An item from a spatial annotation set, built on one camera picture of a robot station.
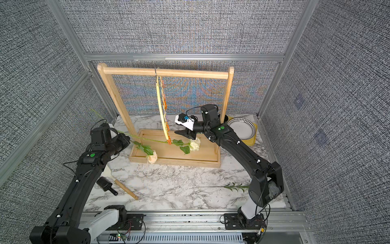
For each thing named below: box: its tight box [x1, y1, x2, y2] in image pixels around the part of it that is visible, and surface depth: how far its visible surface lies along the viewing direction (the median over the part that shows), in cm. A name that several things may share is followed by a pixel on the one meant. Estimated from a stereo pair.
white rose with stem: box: [117, 130, 201, 155], surface depth 80 cm
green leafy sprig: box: [188, 181, 250, 193], surface depth 85 cm
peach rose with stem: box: [90, 108, 158, 165], surface depth 85 cm
